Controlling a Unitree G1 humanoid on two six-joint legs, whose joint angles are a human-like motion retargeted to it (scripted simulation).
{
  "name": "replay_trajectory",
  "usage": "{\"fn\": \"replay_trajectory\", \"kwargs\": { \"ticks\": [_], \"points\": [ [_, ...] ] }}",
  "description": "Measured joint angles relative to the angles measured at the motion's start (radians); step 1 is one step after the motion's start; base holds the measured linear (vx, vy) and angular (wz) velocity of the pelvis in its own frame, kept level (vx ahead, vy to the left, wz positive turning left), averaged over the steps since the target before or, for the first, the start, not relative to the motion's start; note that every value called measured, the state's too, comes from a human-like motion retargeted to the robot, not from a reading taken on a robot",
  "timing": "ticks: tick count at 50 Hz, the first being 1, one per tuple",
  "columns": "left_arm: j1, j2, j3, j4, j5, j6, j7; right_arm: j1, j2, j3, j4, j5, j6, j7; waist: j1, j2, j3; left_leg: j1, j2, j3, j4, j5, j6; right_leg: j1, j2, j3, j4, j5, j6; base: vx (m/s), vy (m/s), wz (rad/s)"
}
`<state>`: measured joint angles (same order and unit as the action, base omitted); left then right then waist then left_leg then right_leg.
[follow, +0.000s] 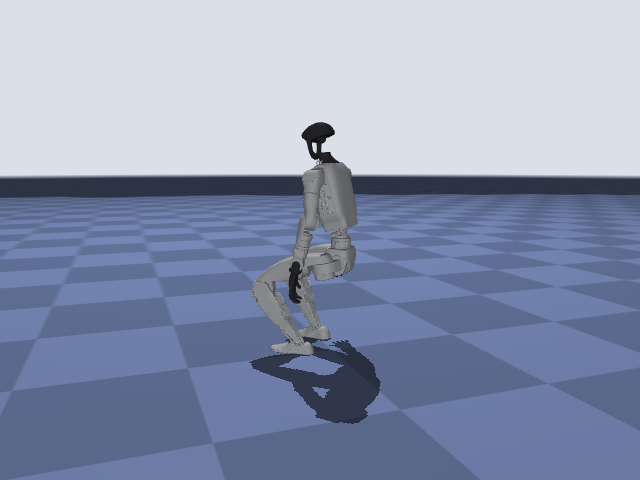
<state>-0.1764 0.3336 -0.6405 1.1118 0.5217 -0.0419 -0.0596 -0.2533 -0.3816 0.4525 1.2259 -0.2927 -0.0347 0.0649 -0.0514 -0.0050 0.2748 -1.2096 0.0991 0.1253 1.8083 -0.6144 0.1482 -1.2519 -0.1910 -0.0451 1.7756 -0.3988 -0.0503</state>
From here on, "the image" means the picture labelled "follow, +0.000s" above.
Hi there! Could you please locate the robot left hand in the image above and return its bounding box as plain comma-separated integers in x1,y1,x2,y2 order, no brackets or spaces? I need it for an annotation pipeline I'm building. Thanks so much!
289,261,302,304

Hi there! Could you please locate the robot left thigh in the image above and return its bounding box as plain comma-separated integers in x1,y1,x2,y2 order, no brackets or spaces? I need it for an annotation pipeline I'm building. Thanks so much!
253,253,342,293

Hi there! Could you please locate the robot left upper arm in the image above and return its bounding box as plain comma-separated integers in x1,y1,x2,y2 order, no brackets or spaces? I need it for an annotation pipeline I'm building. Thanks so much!
302,168,325,231

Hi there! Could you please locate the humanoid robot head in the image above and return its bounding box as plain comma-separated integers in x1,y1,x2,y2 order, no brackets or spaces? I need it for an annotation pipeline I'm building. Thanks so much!
302,122,340,163

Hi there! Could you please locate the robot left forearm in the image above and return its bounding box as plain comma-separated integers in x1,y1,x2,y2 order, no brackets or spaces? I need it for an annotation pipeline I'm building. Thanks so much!
290,214,313,271

